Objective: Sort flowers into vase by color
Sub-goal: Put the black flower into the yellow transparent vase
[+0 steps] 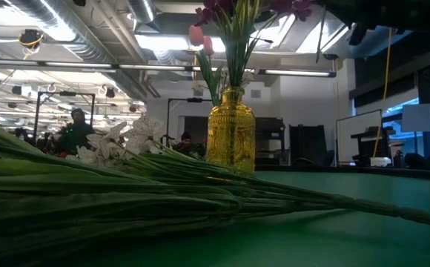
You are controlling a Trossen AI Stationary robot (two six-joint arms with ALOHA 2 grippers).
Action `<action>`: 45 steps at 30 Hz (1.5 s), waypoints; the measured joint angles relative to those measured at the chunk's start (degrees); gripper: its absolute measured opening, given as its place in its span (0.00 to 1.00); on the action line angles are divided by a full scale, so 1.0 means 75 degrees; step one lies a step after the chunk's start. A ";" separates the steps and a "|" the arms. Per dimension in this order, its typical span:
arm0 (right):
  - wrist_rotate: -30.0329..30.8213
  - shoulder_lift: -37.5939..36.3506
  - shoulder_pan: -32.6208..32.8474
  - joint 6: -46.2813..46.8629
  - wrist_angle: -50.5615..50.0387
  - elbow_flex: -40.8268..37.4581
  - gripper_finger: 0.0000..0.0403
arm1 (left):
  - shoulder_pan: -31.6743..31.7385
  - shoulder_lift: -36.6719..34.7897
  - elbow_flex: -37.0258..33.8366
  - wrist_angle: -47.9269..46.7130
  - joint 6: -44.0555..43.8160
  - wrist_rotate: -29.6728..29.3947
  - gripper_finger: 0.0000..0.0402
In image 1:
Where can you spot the wall vent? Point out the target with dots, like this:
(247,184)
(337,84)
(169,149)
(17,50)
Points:
(255,93)

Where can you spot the yellow glass vase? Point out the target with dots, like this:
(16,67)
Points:
(231,133)

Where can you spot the purple artificial flower bunch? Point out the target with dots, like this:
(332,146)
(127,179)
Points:
(237,44)

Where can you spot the black equipment stand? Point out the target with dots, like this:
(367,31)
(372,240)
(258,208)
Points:
(367,135)

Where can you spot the whiteboard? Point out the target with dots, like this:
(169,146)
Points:
(356,137)

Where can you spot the black rig frame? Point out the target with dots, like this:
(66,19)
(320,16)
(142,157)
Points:
(66,93)
(194,99)

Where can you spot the person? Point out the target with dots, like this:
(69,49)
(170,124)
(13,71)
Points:
(76,135)
(186,136)

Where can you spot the black table frame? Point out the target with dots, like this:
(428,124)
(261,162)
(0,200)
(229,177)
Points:
(348,171)

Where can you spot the white sign panel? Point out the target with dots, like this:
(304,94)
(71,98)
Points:
(420,118)

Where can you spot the black panel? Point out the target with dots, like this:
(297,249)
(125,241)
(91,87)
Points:
(307,144)

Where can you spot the white box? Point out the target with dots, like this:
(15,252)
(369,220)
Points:
(380,161)

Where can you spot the black cabinet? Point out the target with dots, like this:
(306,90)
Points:
(270,130)

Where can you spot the long ceiling light bar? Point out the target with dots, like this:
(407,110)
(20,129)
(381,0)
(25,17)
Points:
(296,72)

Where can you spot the white artificial flower bunch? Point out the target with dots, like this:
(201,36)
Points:
(126,200)

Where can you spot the small silver ventilation duct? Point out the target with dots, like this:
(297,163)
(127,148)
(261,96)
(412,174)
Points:
(141,9)

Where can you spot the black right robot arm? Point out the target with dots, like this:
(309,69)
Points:
(422,15)

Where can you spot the red artificial tulip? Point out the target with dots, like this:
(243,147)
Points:
(208,45)
(196,35)

